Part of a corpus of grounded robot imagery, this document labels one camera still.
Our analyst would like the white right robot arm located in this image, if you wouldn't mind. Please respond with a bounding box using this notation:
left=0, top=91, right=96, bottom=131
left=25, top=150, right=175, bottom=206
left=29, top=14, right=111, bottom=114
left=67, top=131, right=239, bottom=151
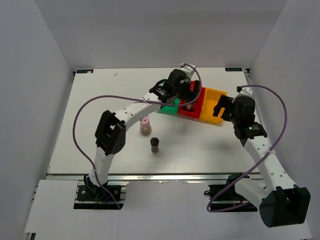
left=213, top=95, right=311, bottom=228

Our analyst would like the yellow plastic bin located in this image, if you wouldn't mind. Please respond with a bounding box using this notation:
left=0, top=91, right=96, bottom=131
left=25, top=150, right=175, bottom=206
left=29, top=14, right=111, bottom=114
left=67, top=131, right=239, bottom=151
left=199, top=87, right=227, bottom=125

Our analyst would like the red plastic bin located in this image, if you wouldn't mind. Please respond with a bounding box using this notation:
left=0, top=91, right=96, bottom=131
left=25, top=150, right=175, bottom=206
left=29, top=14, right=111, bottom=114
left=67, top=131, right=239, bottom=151
left=178, top=87, right=206, bottom=119

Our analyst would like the blue label sticker right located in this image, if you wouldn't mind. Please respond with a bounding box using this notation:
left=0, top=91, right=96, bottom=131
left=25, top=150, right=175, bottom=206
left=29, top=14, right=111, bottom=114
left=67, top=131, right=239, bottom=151
left=224, top=67, right=243, bottom=72

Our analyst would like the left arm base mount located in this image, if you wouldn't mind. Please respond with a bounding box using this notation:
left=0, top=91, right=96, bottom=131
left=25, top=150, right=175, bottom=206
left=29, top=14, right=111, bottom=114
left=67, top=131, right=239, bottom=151
left=73, top=175, right=126, bottom=210

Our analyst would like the pink cap spice shaker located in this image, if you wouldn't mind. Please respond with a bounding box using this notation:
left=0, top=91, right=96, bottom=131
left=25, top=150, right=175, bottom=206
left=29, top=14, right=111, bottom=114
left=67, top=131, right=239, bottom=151
left=140, top=116, right=152, bottom=136

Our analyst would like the red lid sauce jar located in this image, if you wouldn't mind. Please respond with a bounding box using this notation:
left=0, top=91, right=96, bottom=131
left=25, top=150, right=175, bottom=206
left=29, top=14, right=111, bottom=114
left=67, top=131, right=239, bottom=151
left=183, top=101, right=196, bottom=112

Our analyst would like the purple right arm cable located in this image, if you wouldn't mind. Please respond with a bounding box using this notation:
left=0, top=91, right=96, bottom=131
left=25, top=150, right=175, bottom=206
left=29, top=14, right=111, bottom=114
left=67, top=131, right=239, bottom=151
left=206, top=84, right=288, bottom=213

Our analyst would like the blue label sticker left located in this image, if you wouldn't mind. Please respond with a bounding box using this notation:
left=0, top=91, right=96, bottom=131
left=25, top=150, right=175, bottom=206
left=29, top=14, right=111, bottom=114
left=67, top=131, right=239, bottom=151
left=76, top=69, right=94, bottom=74

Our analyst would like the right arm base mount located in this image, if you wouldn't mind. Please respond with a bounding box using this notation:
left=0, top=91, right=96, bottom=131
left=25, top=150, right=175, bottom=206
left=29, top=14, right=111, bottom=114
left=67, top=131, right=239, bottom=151
left=203, top=172, right=258, bottom=213

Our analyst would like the aluminium table frame rail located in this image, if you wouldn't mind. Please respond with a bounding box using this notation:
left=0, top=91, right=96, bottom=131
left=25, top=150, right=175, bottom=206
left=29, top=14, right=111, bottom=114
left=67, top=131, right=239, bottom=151
left=243, top=68, right=286, bottom=183

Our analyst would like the green plastic bin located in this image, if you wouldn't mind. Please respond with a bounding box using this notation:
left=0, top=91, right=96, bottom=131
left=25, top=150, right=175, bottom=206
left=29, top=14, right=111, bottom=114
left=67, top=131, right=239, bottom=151
left=156, top=79, right=181, bottom=115

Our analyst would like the black cap pepper shaker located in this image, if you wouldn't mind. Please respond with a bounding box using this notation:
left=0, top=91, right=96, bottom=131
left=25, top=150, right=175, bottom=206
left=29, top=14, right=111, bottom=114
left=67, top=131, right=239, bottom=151
left=150, top=137, right=160, bottom=154

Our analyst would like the blue label sticker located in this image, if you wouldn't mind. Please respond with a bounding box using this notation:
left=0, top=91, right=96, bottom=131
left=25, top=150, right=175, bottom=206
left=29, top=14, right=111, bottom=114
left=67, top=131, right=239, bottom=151
left=224, top=67, right=243, bottom=72
left=76, top=69, right=94, bottom=74

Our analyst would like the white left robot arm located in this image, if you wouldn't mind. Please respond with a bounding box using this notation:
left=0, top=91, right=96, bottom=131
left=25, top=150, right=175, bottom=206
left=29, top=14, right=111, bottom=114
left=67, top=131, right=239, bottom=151
left=88, top=63, right=202, bottom=200

